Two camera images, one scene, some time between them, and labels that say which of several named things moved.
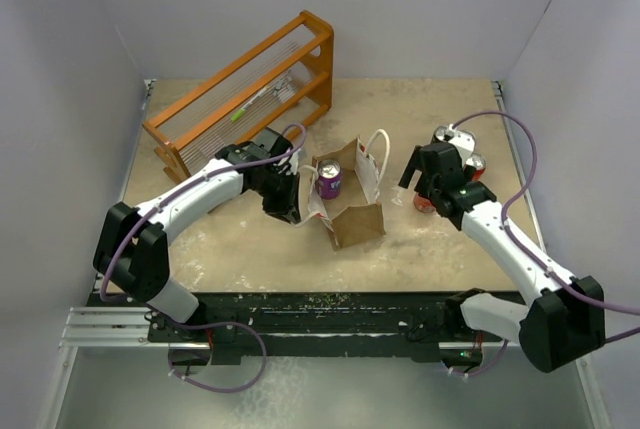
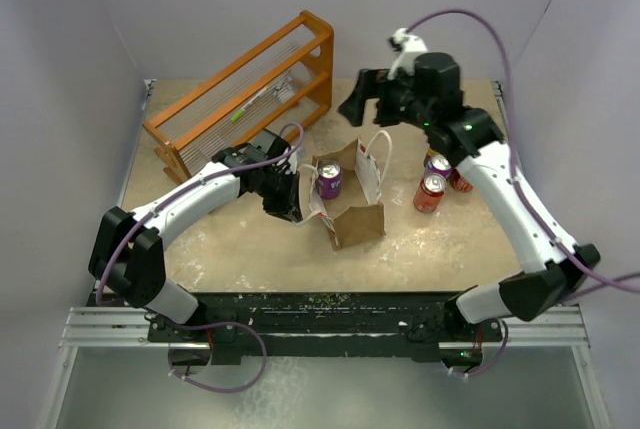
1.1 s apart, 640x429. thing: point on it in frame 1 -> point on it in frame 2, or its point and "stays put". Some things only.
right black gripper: x=421 y=185 -> x=372 y=84
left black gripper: x=288 y=207 stays put
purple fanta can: x=329 y=178 stays put
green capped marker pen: x=241 y=111 stays put
